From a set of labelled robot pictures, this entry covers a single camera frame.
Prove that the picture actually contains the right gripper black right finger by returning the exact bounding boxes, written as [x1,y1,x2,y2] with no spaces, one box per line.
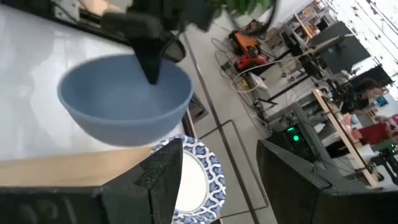
[257,139,398,224]

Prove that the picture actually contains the black computer with green light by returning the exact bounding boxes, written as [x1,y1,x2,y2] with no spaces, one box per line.
[267,123,317,164]

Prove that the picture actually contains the black metal frame shelf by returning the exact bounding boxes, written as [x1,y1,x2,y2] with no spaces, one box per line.
[0,30,271,224]

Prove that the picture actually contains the large black monitor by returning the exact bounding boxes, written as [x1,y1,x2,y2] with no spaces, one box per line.
[309,21,373,75]

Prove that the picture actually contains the person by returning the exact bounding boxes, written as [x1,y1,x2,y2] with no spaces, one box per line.
[340,77,389,114]

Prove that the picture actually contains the blue bowl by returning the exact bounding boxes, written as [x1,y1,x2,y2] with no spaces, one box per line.
[57,54,194,147]

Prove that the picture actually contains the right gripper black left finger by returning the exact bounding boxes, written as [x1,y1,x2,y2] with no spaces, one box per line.
[99,138,184,224]

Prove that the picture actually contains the orange shop vacuum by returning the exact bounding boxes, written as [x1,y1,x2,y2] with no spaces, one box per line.
[228,20,270,72]

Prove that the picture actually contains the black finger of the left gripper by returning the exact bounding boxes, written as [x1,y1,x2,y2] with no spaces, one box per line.
[133,32,169,85]
[164,39,187,62]

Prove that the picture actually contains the wooden workbench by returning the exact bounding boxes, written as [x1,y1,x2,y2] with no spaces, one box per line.
[310,88,379,187]

